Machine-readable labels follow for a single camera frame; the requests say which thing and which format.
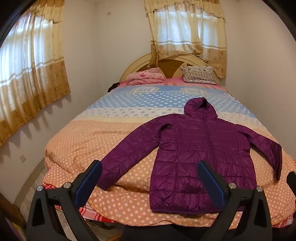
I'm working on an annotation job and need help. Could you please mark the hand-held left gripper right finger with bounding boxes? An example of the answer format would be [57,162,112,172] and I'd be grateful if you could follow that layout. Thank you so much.
[196,160,273,241]

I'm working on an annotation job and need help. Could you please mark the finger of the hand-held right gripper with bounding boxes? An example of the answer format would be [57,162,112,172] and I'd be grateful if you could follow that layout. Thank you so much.
[286,171,296,186]

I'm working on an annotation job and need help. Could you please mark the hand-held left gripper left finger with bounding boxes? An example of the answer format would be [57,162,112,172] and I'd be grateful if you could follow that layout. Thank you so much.
[26,159,103,241]

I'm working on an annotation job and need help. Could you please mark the purple hooded puffer jacket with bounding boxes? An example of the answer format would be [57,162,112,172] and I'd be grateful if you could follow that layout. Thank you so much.
[96,97,283,214]

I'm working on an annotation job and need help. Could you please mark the red plaid bed sheet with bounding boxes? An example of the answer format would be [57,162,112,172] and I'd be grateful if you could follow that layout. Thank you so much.
[42,182,130,223]

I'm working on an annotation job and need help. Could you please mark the bed with polka-dot bedspread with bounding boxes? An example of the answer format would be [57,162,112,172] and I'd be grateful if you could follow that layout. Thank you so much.
[44,82,296,229]

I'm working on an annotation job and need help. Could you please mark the brown wooden furniture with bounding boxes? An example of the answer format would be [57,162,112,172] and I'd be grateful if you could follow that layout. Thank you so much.
[0,192,26,232]

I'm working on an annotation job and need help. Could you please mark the striped pillow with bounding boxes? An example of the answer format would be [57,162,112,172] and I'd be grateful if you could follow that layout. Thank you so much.
[180,65,219,85]

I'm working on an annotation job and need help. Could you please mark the folded pink blanket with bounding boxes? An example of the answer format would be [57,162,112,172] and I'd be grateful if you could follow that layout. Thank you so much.
[126,68,165,87]

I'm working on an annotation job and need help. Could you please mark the cream wooden headboard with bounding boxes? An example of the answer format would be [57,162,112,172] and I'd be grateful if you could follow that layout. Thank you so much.
[120,53,222,84]

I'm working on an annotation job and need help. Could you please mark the wide beige floral curtain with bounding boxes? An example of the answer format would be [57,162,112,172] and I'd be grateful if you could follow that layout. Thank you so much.
[0,0,71,147]

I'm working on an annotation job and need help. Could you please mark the narrow beige floral curtain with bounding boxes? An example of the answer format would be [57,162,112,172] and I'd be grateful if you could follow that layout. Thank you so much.
[144,0,227,79]

